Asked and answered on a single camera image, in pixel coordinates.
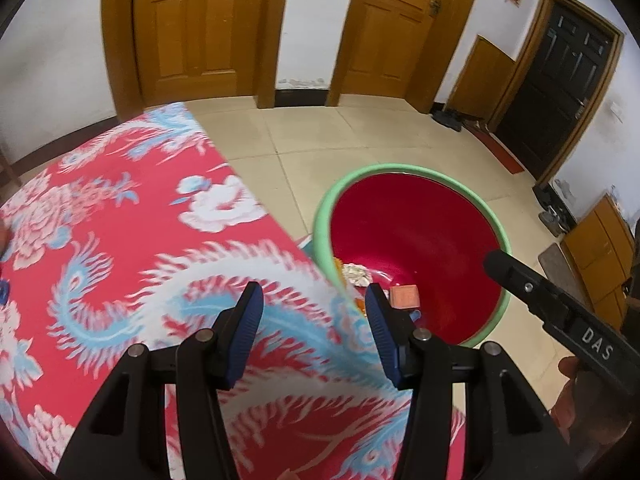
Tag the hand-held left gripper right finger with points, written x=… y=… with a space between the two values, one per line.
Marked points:
x=382 y=335

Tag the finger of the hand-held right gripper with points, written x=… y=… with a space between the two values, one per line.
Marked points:
x=530 y=290

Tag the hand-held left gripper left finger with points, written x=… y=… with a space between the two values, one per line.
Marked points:
x=245 y=335

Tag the orange cardboard box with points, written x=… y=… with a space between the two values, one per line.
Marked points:
x=404 y=296

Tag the red basin with green rim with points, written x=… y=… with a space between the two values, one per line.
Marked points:
x=425 y=240

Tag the person's right hand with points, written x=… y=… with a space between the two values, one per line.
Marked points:
x=585 y=410

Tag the grey floor mat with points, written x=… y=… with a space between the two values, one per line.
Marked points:
x=555 y=265

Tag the low wooden cabinet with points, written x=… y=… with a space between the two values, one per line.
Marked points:
x=600 y=255

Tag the grey shoes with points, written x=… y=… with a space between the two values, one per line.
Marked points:
x=552 y=210

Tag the red floral tablecloth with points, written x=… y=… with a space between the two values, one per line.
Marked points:
x=150 y=240

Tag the red door mat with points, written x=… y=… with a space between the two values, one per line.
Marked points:
x=500 y=151

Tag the dark shoes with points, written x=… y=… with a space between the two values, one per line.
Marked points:
x=447 y=119

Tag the black entrance door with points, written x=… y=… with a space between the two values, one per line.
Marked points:
x=565 y=90

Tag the leaning wooden board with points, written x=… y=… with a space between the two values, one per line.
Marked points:
x=480 y=80

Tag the blue tape roll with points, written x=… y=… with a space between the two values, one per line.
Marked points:
x=2 y=292

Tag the wooden panel door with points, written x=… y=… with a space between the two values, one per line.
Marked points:
x=200 y=25
x=395 y=30

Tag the white wall switch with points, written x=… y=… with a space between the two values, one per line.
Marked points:
x=616 y=110

